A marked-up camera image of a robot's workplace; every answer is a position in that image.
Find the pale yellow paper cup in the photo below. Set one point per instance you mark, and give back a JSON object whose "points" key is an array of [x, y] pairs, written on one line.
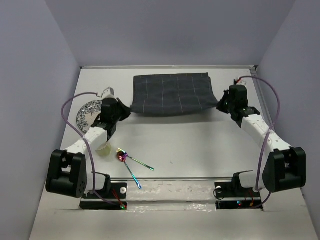
{"points": [[104, 150]]}

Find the dark checked cloth napkin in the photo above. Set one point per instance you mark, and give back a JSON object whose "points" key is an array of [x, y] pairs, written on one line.
{"points": [[168, 95]]}

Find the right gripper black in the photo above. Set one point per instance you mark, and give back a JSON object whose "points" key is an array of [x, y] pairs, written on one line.
{"points": [[220, 106]]}

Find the aluminium rail front edge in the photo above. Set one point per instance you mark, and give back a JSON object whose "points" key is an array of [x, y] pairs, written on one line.
{"points": [[123, 179]]}

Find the aluminium rail edge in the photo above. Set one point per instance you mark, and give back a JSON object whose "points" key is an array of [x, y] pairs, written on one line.
{"points": [[123, 179], [264, 109]]}

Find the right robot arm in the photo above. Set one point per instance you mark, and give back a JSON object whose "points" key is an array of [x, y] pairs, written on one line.
{"points": [[281, 166]]}

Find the aluminium rail right edge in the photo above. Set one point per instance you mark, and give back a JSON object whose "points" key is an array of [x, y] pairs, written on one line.
{"points": [[264, 109]]}

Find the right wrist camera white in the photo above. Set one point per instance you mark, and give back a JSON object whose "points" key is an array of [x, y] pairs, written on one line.
{"points": [[239, 81]]}

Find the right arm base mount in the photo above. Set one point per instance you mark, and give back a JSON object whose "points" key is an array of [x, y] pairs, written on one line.
{"points": [[230, 195]]}

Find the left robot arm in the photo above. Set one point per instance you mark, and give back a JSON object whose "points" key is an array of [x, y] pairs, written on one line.
{"points": [[71, 171]]}

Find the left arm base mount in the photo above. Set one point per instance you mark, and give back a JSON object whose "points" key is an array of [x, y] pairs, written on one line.
{"points": [[111, 195]]}

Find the blue floral plate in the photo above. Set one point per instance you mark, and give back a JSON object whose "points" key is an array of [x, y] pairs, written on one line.
{"points": [[87, 114]]}

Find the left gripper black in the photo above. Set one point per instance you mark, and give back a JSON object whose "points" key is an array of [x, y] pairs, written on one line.
{"points": [[125, 110]]}

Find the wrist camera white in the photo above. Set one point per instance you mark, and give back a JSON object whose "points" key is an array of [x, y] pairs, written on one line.
{"points": [[239, 81], [108, 93]]}

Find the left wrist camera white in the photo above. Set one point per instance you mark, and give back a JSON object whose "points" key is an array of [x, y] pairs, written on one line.
{"points": [[108, 93]]}

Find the iridescent fork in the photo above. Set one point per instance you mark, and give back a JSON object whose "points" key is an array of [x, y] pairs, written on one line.
{"points": [[122, 156]]}

